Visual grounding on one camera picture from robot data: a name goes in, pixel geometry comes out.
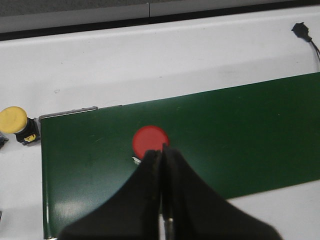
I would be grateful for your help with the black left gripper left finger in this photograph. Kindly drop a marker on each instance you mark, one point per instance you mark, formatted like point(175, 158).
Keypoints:
point(132, 213)

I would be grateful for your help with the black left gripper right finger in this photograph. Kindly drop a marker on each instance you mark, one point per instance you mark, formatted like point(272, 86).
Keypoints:
point(194, 211)

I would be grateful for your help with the red mushroom push button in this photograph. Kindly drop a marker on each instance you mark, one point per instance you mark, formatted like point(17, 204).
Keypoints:
point(149, 137)

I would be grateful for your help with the green conveyor belt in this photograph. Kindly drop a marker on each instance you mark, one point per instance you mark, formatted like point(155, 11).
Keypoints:
point(240, 140)

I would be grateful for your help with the yellow mushroom push button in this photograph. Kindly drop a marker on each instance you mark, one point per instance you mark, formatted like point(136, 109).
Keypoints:
point(14, 120)

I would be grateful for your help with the grey speckled stone counter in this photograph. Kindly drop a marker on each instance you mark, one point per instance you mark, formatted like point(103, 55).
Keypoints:
point(25, 15)

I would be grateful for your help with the aluminium conveyor frame rail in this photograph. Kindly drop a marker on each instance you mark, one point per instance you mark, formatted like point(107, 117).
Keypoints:
point(69, 112)

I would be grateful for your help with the black cable connector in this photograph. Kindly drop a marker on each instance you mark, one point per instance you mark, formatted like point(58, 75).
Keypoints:
point(302, 32)

